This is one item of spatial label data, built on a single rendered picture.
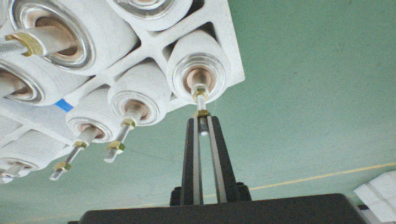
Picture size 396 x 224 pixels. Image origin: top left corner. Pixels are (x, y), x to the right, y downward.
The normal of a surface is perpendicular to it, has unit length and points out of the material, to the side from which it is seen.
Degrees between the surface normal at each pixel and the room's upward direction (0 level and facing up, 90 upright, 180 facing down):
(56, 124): 90
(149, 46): 0
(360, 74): 0
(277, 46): 0
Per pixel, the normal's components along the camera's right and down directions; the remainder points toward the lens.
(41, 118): 0.90, -0.35
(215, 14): 0.04, 0.66
